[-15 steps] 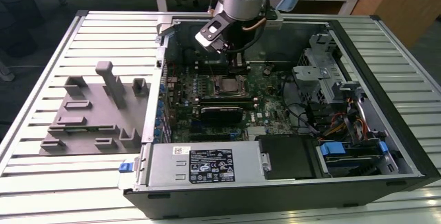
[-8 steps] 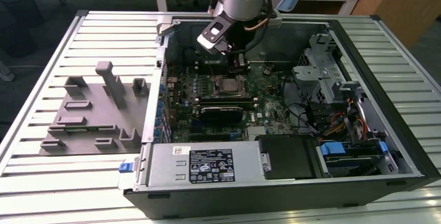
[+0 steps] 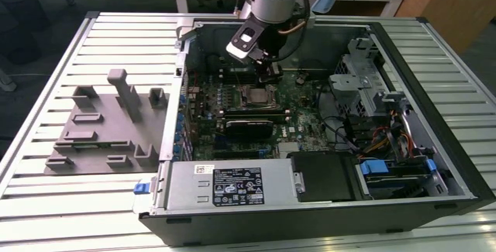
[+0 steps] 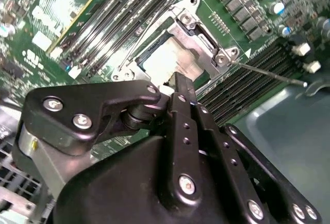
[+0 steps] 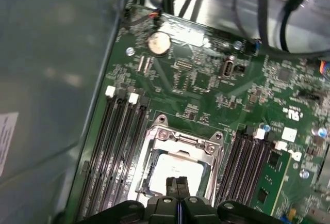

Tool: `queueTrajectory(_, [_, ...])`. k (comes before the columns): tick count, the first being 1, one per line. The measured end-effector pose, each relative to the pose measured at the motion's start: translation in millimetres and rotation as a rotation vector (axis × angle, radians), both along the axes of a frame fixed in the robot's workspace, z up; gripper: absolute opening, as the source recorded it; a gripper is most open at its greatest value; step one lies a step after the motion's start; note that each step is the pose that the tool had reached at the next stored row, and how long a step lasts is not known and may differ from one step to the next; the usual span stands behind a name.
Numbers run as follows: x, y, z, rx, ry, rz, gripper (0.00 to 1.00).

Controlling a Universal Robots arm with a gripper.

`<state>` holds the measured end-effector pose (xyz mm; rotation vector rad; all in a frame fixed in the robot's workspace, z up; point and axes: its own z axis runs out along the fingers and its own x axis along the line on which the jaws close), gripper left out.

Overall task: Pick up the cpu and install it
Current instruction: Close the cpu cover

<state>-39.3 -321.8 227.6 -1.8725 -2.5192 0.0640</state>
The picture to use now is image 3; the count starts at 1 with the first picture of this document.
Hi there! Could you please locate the grey parts rack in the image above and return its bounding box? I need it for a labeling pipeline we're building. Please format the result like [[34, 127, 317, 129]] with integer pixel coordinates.
[[42, 68, 170, 176]]

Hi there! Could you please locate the metal drive cage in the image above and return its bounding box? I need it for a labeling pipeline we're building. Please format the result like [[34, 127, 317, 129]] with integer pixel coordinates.
[[326, 37, 394, 118]]

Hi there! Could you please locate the green RAM stick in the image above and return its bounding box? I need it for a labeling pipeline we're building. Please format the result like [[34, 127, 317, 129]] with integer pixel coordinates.
[[73, 143, 113, 150]]

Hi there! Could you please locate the black open PC case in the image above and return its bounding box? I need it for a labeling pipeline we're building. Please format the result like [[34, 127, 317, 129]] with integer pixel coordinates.
[[130, 16, 496, 249]]

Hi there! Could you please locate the green motherboard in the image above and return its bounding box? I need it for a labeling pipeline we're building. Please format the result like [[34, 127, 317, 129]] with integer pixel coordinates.
[[181, 70, 337, 161]]

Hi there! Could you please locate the brass cable fitting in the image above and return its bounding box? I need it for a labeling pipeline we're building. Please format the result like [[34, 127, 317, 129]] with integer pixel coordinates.
[[278, 19, 306, 37]]

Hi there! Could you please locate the black wire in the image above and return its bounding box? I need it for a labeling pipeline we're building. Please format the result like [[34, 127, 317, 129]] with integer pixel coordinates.
[[317, 112, 361, 152]]

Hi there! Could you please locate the black cooler module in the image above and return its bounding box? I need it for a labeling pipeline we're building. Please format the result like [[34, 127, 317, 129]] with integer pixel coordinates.
[[222, 119, 274, 141]]

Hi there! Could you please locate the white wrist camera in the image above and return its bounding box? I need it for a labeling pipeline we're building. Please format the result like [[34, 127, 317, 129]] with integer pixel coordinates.
[[225, 21, 269, 61]]

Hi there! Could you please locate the orange wire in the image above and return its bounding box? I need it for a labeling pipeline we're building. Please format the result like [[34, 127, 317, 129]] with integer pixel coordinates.
[[401, 129, 414, 156]]

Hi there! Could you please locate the wooden cabinet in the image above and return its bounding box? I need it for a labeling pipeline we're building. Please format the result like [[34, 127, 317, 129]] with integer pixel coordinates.
[[397, 0, 496, 54]]

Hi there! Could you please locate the blue disk carrier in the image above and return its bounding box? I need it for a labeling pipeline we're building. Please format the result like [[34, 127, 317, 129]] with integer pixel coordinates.
[[358, 159, 441, 186]]

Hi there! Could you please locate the black plastic shroud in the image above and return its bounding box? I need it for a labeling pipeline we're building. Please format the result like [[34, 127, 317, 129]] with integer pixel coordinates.
[[287, 151, 365, 203]]

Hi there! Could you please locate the CPU socket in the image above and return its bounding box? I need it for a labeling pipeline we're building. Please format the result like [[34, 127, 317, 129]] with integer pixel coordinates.
[[239, 84, 282, 110]]

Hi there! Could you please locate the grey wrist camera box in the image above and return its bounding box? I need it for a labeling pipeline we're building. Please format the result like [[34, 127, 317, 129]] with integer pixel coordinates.
[[290, 2, 317, 29]]

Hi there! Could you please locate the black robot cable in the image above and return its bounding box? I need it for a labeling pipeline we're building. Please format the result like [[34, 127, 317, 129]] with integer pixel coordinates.
[[266, 0, 311, 63]]

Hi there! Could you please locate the silver power supply unit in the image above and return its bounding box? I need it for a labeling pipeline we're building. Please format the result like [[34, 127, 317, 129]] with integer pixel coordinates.
[[153, 159, 298, 215]]

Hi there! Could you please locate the yellow wire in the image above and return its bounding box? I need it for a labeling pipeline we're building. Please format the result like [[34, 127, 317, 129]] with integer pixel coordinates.
[[361, 138, 387, 156]]

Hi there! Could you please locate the black RAM slot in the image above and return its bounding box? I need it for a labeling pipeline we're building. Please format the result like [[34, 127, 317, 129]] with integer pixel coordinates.
[[222, 113, 289, 124], [222, 108, 289, 117], [218, 73, 259, 84], [218, 67, 259, 76]]

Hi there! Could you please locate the blue plastic latch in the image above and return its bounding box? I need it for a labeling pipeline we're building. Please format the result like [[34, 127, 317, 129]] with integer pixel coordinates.
[[131, 182, 150, 196]]

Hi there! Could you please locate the metal socket cover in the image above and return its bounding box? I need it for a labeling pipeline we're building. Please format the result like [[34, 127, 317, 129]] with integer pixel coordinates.
[[239, 85, 279, 110]]

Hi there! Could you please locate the black office chair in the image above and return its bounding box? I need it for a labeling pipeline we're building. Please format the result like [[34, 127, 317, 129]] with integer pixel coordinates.
[[0, 0, 50, 64]]

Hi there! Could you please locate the black expansion slot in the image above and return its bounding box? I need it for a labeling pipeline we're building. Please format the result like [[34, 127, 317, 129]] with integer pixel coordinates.
[[210, 150, 266, 160]]

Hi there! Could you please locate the white chair base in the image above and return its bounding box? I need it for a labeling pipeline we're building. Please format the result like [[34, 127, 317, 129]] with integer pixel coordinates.
[[0, 67, 17, 92]]

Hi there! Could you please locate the silver CPU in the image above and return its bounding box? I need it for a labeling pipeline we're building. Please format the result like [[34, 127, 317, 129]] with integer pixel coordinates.
[[249, 88, 274, 105]]

